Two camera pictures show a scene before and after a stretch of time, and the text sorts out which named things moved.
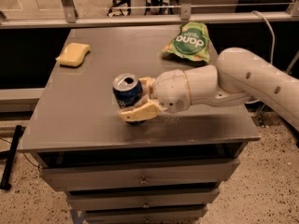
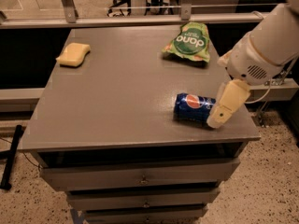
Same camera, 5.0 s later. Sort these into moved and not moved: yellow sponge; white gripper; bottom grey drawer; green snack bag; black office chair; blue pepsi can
Moved: white gripper; blue pepsi can
Not moved: green snack bag; yellow sponge; bottom grey drawer; black office chair
